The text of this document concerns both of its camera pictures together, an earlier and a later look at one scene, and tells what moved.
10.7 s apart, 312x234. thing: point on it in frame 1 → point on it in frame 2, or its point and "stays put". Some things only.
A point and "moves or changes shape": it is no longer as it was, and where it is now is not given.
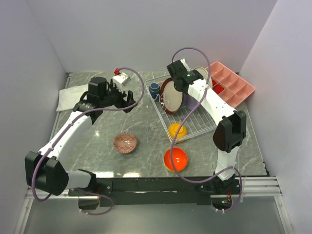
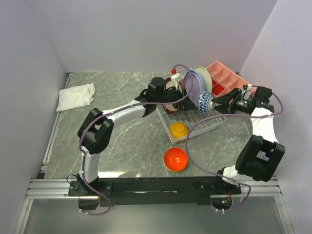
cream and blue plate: (204, 74) stays put
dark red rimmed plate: (171, 99) stays put
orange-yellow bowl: (172, 129) stays put
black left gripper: (122, 103) → (186, 104)
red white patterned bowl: (125, 142) moves or changes shape
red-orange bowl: (180, 158) stays put
